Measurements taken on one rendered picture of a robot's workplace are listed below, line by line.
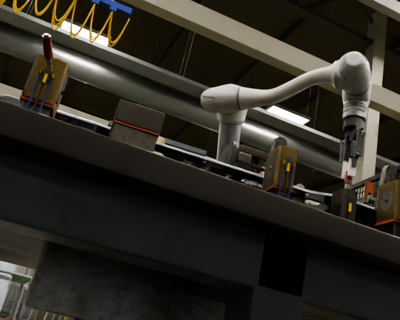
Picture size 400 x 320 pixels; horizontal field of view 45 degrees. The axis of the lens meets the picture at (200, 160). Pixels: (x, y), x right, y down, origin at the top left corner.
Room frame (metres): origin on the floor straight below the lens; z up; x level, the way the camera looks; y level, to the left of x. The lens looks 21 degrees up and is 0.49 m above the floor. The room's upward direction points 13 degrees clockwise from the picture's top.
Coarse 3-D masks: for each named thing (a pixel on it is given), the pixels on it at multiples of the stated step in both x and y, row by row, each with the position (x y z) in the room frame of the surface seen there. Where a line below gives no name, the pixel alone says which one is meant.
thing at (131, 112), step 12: (120, 108) 1.10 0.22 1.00; (132, 108) 1.11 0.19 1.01; (144, 108) 1.11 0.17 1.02; (120, 120) 1.10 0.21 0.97; (132, 120) 1.11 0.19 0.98; (144, 120) 1.11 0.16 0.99; (156, 120) 1.12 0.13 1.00; (120, 132) 1.11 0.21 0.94; (132, 132) 1.11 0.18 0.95; (144, 132) 1.12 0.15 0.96; (156, 132) 1.12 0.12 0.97; (132, 144) 1.12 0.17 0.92; (144, 144) 1.12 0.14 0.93
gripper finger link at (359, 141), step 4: (360, 132) 1.57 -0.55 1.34; (364, 132) 1.58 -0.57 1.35; (356, 140) 1.59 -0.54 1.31; (360, 140) 1.58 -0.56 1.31; (356, 144) 1.58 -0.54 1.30; (360, 144) 1.58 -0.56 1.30; (356, 148) 1.58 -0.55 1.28; (360, 148) 1.58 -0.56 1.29; (356, 152) 1.58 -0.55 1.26; (360, 152) 1.59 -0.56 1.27; (360, 156) 1.59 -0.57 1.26
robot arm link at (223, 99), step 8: (216, 88) 1.83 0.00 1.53; (224, 88) 1.81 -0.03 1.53; (232, 88) 1.80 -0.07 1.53; (208, 96) 1.84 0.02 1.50; (216, 96) 1.82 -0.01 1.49; (224, 96) 1.80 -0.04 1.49; (232, 96) 1.79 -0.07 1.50; (208, 104) 1.86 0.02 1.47; (216, 104) 1.84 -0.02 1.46; (224, 104) 1.82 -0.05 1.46; (232, 104) 1.81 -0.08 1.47; (224, 112) 1.90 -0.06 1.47; (232, 112) 1.93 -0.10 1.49
